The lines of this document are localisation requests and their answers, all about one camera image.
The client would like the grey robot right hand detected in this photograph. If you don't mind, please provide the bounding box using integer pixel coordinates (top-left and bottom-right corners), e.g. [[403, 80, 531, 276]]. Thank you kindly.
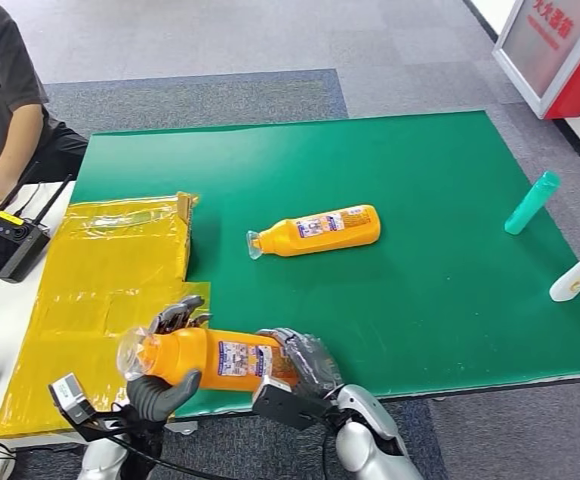
[[257, 327, 344, 400]]

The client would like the teal plastic bottle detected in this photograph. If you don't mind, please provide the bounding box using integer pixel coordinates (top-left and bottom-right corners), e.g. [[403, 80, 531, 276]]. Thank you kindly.
[[504, 171, 562, 236]]

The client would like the person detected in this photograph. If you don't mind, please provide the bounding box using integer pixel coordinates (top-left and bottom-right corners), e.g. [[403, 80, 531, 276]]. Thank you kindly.
[[0, 0, 89, 211]]

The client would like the green table mat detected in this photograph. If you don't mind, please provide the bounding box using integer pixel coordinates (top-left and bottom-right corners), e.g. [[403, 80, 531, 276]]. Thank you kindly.
[[71, 111, 580, 420]]

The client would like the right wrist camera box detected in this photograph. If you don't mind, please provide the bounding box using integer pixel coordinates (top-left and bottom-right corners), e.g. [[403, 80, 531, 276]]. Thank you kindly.
[[252, 375, 332, 433]]

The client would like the black remote controller with antennas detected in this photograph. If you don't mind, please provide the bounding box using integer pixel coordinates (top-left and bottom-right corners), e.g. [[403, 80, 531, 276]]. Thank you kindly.
[[0, 162, 73, 285]]

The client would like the orange bottle clear cap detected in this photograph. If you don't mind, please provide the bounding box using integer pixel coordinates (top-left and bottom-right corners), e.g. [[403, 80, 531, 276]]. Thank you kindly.
[[116, 325, 300, 393], [245, 204, 382, 261]]

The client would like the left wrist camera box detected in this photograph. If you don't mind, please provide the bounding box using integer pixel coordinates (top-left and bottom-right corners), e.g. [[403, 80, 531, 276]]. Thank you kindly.
[[48, 372, 97, 427]]

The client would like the white table bracket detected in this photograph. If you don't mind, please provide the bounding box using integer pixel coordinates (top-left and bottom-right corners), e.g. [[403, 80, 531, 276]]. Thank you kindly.
[[163, 421, 199, 438]]

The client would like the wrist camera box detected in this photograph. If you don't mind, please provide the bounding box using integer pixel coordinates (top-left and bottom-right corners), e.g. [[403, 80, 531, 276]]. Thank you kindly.
[[252, 375, 332, 433], [48, 372, 97, 427]]

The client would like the red white display stand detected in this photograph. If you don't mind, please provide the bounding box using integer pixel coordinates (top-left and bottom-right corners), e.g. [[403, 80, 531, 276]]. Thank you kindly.
[[491, 0, 580, 122]]

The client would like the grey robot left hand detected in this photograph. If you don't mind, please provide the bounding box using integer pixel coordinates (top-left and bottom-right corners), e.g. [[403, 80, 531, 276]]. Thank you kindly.
[[126, 296, 212, 425]]

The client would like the yellow film wrapped package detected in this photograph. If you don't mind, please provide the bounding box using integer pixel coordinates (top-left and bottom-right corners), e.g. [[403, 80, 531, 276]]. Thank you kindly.
[[0, 192, 212, 440]]

